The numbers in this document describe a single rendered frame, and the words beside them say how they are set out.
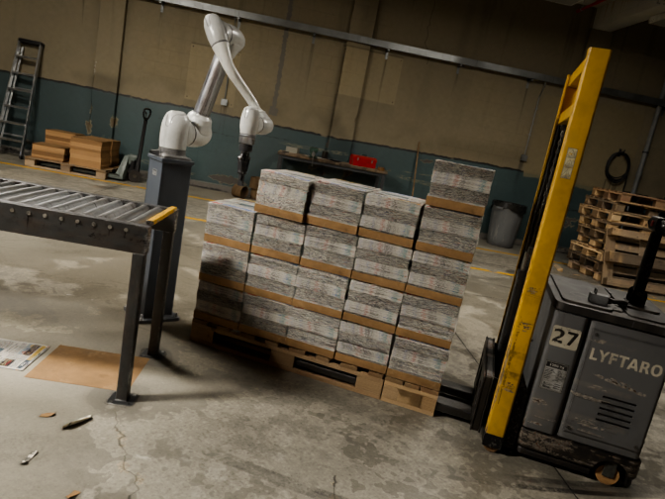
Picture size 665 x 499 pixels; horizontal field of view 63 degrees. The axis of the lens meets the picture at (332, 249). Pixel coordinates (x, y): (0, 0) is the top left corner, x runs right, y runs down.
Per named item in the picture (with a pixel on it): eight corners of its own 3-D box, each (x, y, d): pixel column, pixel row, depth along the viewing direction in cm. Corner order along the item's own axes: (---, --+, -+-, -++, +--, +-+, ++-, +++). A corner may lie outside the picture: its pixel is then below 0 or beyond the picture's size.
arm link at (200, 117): (170, 140, 335) (191, 142, 356) (190, 150, 331) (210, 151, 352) (214, 16, 314) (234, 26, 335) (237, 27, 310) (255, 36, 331)
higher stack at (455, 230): (392, 373, 326) (440, 158, 300) (441, 388, 318) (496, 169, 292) (378, 400, 289) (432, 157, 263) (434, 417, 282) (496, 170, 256)
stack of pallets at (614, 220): (634, 277, 886) (659, 198, 859) (677, 295, 795) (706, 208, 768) (560, 264, 865) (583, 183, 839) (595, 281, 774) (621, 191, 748)
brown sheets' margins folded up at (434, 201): (397, 351, 322) (433, 191, 303) (446, 365, 315) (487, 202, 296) (384, 375, 286) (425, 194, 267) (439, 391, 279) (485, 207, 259)
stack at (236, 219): (220, 322, 354) (238, 196, 338) (393, 374, 326) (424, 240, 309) (187, 340, 318) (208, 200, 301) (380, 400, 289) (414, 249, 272)
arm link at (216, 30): (224, 37, 300) (237, 42, 313) (213, 6, 300) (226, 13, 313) (205, 48, 305) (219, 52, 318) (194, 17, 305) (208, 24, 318)
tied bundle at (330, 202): (327, 218, 324) (334, 179, 319) (374, 229, 315) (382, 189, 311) (304, 223, 288) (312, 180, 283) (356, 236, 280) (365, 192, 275)
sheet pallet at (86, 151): (122, 175, 911) (126, 142, 899) (104, 179, 830) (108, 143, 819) (48, 161, 900) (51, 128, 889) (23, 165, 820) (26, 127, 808)
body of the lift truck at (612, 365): (507, 397, 324) (542, 269, 307) (605, 427, 310) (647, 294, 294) (510, 456, 258) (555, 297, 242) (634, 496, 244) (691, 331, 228)
